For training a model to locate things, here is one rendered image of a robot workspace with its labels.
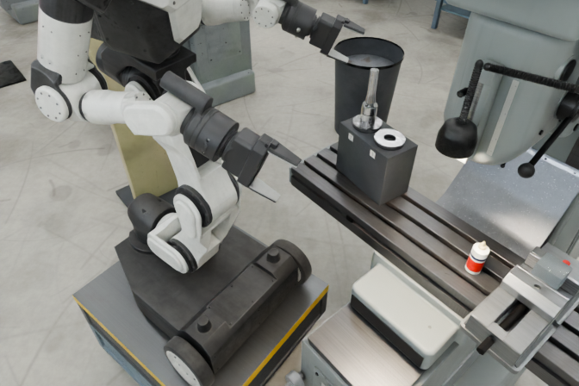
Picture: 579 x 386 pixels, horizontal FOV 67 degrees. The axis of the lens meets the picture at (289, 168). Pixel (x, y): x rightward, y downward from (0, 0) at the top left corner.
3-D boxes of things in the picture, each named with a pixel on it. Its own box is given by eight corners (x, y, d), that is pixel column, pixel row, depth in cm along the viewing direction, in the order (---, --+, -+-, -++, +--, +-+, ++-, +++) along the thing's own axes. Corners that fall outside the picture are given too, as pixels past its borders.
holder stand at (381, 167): (378, 206, 134) (388, 155, 122) (335, 168, 149) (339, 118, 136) (407, 192, 139) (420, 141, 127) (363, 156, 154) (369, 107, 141)
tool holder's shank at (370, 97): (367, 100, 132) (372, 65, 125) (376, 103, 131) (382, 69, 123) (362, 104, 130) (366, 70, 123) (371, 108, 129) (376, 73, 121)
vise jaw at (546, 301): (550, 323, 96) (557, 314, 94) (499, 286, 104) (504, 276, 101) (563, 308, 99) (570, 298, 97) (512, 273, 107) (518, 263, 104)
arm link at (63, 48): (17, 99, 91) (17, 3, 76) (65, 76, 101) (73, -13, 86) (63, 130, 91) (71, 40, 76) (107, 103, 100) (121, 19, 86)
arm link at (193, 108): (190, 158, 83) (140, 127, 84) (219, 132, 91) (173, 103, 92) (205, 115, 76) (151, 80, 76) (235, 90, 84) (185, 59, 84)
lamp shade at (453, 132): (429, 150, 83) (436, 123, 79) (442, 132, 88) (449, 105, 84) (467, 164, 80) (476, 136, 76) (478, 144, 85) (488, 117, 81)
